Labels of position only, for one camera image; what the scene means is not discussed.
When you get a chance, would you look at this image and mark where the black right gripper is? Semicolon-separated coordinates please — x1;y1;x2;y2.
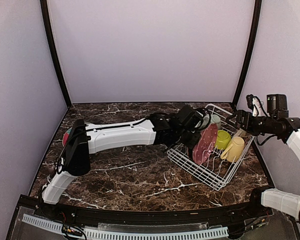
226;109;277;136

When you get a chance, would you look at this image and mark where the patterned beige tall mug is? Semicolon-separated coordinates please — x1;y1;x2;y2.
235;128;247;138

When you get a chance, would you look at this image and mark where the pink polka dot plate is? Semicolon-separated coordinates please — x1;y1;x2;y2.
192;123;218;166

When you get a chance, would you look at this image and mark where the red teal floral plate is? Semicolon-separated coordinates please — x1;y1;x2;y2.
62;127;72;147

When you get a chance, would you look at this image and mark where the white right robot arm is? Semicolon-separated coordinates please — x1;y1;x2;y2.
226;109;300;225

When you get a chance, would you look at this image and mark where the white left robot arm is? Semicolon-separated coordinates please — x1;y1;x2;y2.
40;111;203;218

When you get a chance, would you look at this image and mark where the lime green bowl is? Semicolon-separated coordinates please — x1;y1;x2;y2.
214;130;231;150

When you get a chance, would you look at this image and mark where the light teal bowl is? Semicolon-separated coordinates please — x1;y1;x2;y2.
210;114;222;130

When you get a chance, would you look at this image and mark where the yellow mug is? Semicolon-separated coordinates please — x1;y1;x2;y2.
220;136;245;163

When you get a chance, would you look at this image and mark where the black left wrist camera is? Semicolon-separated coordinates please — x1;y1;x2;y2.
176;105;204;131

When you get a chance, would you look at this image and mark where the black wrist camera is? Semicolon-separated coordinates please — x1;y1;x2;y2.
176;105;204;131
266;94;289;117

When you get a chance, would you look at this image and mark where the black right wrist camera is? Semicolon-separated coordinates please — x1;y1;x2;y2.
266;94;289;117

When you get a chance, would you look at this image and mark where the white wire dish rack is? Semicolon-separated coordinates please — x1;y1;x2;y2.
166;103;256;192

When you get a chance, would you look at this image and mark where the black right corner post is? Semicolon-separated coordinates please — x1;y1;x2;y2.
231;0;263;110

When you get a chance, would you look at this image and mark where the black corner post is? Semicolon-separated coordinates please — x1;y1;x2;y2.
39;0;72;109
231;0;263;110

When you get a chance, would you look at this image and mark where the white slotted cable duct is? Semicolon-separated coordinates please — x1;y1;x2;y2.
22;214;229;240

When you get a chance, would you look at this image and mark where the black front table rail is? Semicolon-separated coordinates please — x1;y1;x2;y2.
16;195;274;227

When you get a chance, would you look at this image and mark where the black left corner post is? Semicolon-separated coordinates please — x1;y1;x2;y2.
39;0;72;109

